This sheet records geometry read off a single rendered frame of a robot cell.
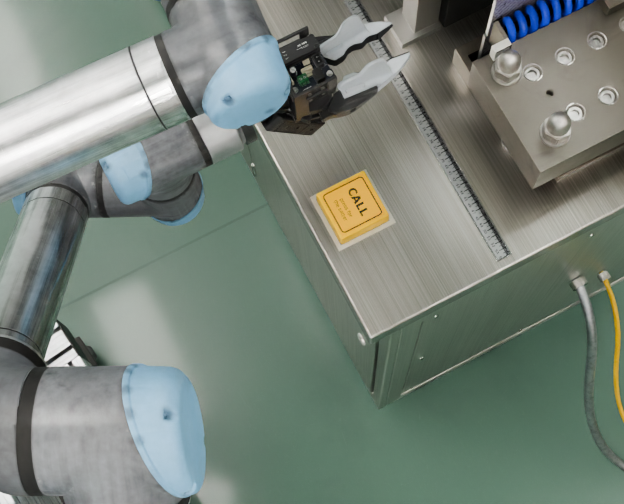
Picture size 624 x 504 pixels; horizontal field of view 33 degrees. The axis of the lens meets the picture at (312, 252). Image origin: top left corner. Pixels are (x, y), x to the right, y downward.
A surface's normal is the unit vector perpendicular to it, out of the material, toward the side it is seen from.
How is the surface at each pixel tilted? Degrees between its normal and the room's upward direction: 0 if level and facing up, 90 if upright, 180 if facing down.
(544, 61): 0
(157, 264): 0
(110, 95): 16
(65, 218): 55
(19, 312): 43
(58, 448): 23
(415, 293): 0
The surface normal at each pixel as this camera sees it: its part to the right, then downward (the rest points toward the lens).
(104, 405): -0.04, -0.50
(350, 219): -0.04, -0.27
